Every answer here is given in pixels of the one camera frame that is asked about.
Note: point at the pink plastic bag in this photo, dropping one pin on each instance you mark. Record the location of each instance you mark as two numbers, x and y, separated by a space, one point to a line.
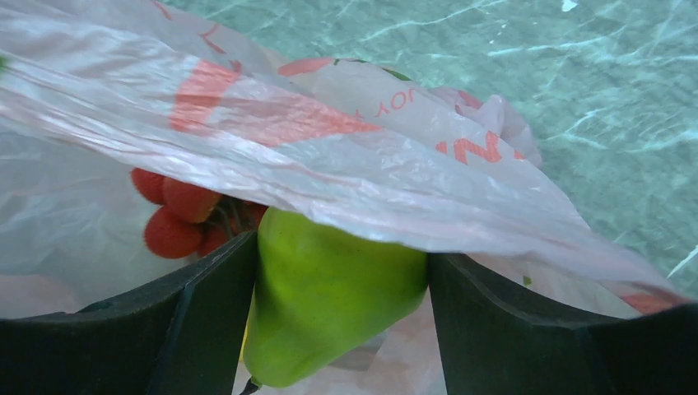
90 89

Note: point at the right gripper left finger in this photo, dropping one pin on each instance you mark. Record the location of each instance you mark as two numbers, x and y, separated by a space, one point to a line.
179 334

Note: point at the green fake pear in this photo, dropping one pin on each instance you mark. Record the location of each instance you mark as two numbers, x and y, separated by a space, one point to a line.
321 292

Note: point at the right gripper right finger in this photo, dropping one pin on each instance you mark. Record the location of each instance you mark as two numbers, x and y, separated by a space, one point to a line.
497 337

